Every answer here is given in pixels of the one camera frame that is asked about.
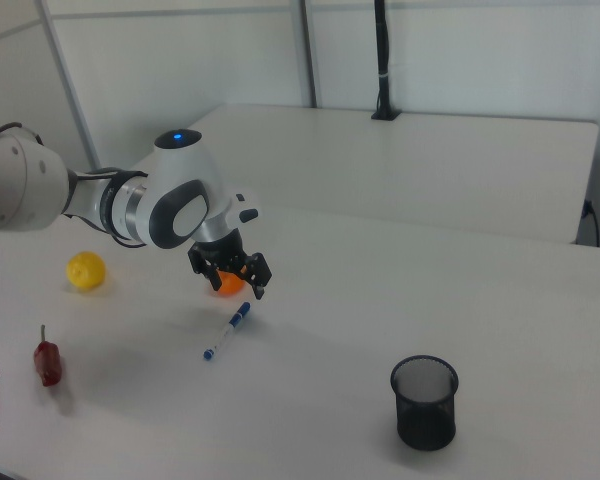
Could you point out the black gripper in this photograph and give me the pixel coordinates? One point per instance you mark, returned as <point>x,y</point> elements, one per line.
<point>225,250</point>

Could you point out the blue white marker pen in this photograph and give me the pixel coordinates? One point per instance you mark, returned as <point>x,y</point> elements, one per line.
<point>227,331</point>

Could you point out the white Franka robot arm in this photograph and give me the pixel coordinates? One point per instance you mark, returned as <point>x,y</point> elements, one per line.
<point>175,175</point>

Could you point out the black mesh pen cup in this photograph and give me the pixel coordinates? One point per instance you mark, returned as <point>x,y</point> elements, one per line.
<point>425,415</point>

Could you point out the orange mandarin fruit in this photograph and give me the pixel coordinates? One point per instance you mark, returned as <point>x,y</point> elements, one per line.
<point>230,286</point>

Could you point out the white side table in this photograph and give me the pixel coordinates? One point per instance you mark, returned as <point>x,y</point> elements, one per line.
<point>405,165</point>

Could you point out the red chili pepper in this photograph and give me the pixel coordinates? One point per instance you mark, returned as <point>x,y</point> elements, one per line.
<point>48,362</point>

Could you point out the black clamped pole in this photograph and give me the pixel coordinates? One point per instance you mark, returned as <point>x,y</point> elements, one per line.
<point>382,50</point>

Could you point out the grey partition corner post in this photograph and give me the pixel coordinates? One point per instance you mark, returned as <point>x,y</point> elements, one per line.
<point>72,100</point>

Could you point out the grey partition middle post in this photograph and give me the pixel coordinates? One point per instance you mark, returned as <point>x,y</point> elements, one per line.
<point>307,50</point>

